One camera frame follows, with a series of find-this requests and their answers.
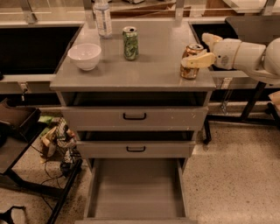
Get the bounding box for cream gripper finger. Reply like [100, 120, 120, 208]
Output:
[202, 32, 222, 50]
[181, 50, 216, 68]

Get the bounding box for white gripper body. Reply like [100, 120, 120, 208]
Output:
[213, 38, 242, 70]

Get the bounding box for orange soda can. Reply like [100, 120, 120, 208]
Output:
[180, 44, 204, 80]

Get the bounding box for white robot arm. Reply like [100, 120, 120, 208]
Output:
[181, 33, 280, 84]

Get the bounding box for green soda can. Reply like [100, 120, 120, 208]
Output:
[122, 26, 138, 60]

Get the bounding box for grey drawer cabinet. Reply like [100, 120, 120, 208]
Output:
[49, 20, 217, 165]

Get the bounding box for grey middle drawer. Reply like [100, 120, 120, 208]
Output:
[77, 141, 195, 158]

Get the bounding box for grey drawer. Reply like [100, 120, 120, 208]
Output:
[77, 141, 195, 158]
[74, 158, 197, 224]
[61, 106, 208, 131]

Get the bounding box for grey top drawer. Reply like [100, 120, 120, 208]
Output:
[61, 106, 208, 131]

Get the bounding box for grey bottom drawer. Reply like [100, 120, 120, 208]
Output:
[74, 158, 197, 224]

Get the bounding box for clear plastic water bottle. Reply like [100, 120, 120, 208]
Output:
[94, 0, 112, 39]

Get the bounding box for white ceramic bowl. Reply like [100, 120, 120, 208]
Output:
[67, 43, 102, 71]

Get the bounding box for pile of snack bags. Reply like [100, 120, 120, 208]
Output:
[39, 115, 80, 163]

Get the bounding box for black side table left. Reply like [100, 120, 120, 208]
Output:
[0, 99, 82, 224]

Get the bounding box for black cables on floor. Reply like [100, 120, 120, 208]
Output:
[29, 145, 74, 211]

